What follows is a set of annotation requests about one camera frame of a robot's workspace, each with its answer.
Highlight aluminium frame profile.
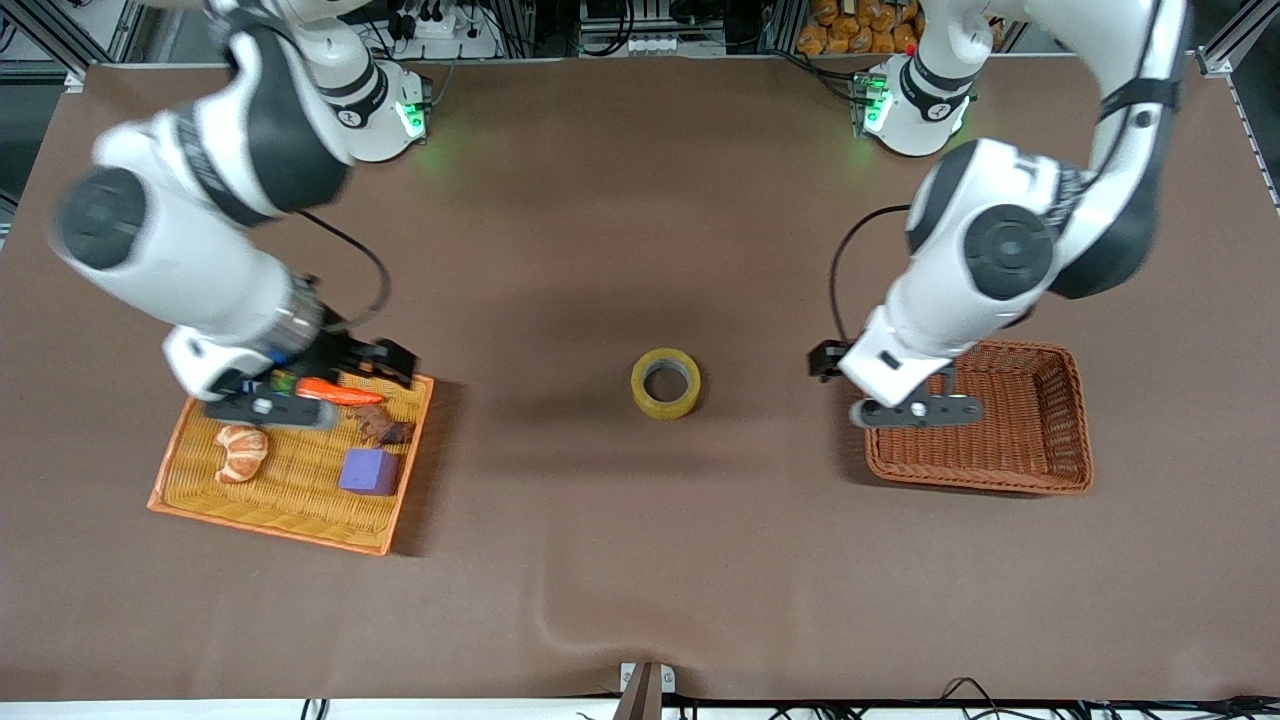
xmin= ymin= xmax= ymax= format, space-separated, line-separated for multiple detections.
xmin=1190 ymin=0 xmax=1280 ymax=209
xmin=0 ymin=0 xmax=153 ymax=93

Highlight orange snack bags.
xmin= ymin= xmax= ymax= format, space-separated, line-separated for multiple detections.
xmin=795 ymin=0 xmax=923 ymax=57

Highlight black floor cable bundle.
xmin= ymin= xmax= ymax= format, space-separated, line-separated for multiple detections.
xmin=575 ymin=678 xmax=1280 ymax=720

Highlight yellow tape roll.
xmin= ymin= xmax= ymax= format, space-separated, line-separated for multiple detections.
xmin=630 ymin=347 xmax=703 ymax=421

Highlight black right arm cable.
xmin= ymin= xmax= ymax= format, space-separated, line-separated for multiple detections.
xmin=298 ymin=208 xmax=393 ymax=333

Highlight orange wicker tray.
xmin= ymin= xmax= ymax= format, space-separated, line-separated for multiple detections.
xmin=148 ymin=368 xmax=435 ymax=557

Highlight long white socket strip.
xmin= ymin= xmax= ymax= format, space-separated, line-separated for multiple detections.
xmin=578 ymin=33 xmax=729 ymax=58

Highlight white power strip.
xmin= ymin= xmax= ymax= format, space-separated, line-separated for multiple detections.
xmin=398 ymin=8 xmax=501 ymax=59

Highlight small brown toy piece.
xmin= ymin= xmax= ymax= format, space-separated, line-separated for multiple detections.
xmin=352 ymin=404 xmax=415 ymax=448

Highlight orange toy carrot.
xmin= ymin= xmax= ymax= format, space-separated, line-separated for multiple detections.
xmin=272 ymin=372 xmax=386 ymax=407

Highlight brown wicker basket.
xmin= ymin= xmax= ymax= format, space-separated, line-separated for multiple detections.
xmin=865 ymin=340 xmax=1094 ymax=496

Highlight metal table edge bracket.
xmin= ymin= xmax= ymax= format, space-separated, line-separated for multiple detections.
xmin=615 ymin=661 xmax=677 ymax=720

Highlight toy croissant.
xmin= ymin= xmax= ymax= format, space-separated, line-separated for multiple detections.
xmin=214 ymin=424 xmax=269 ymax=486

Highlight purple cube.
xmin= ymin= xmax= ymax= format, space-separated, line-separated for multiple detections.
xmin=338 ymin=448 xmax=401 ymax=498

